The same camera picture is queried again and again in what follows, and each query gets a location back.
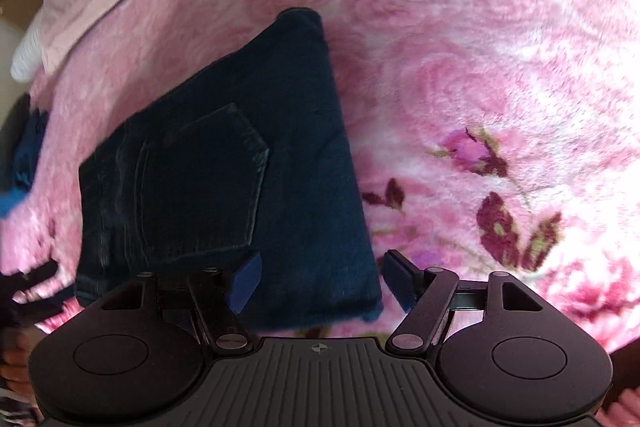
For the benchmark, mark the person's left hand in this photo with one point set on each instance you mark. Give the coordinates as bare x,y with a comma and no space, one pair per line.
15,357

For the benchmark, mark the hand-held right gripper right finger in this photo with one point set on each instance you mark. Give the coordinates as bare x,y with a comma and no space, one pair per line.
400,279

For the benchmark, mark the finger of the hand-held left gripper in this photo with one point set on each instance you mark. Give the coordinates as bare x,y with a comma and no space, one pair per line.
30,147
35,287

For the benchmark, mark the dark blue jeans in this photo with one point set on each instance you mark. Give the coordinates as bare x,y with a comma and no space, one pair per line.
225,182

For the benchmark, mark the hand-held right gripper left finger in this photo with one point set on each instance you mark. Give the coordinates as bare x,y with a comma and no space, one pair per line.
247,279

